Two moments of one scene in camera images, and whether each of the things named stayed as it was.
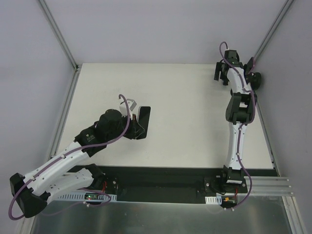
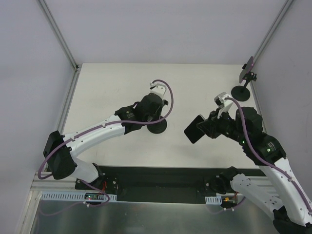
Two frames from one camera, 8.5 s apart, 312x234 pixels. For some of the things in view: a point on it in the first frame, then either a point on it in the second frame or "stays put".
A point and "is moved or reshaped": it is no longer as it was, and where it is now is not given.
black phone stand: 256,80 -> 157,127
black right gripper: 220,71 -> 209,125
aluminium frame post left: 59,34 stays put
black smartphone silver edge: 143,118 is moved or reshaped
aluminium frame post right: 286,8 stays put
